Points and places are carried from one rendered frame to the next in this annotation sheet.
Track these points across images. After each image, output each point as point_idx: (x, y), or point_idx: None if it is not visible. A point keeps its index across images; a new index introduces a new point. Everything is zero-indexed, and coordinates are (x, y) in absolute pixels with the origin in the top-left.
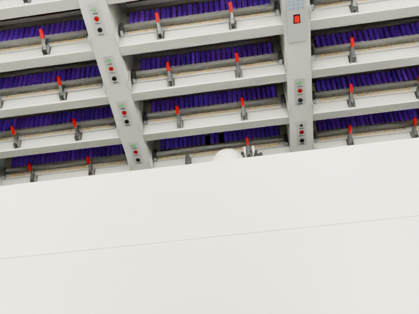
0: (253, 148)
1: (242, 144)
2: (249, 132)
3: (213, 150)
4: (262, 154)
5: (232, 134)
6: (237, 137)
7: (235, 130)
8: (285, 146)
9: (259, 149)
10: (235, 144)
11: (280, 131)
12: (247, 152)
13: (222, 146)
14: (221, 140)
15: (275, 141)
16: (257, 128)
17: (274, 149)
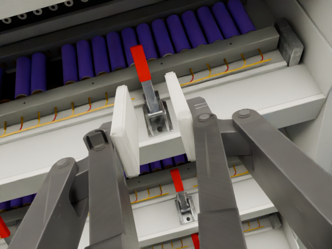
0: (176, 89)
1: (127, 84)
2: (146, 37)
3: (26, 120)
4: (281, 134)
5: (90, 53)
6: (107, 61)
7: (102, 39)
8: (289, 64)
9: (194, 90)
10: (103, 87)
11: (252, 21)
12: (151, 112)
13: (54, 99)
14: (57, 80)
15: (249, 51)
16: (174, 19)
17: (249, 82)
